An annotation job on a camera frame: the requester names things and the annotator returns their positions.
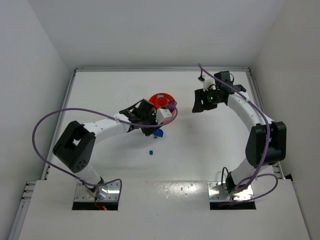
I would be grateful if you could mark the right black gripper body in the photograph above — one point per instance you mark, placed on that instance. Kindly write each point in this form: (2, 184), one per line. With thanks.
(199, 99)

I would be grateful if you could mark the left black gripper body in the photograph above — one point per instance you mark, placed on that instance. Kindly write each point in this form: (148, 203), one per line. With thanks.
(146, 116)

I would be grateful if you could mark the blue half-round lego piece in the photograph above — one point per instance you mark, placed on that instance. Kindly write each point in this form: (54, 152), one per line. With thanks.
(158, 133)

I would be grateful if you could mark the purple curved lego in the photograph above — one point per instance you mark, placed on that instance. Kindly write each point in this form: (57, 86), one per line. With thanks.
(172, 106)

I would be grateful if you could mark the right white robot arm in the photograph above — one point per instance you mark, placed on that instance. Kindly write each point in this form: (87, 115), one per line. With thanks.
(266, 144)

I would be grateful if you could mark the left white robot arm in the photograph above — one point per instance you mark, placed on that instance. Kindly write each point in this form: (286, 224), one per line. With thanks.
(75, 145)

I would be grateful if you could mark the orange round divided container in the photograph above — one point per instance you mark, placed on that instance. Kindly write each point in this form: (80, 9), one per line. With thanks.
(163, 102)

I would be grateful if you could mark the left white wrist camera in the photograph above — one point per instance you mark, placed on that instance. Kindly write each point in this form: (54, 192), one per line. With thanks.
(162, 115)

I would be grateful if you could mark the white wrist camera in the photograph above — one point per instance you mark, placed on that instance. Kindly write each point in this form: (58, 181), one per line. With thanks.
(207, 81)
(162, 115)

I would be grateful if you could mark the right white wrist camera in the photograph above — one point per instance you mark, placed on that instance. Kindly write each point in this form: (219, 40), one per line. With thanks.
(207, 81)

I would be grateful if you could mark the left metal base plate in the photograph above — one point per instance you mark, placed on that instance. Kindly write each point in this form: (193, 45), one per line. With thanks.
(109, 193)

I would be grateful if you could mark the aluminium table frame rail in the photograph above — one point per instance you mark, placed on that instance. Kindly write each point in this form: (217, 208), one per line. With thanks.
(165, 195)

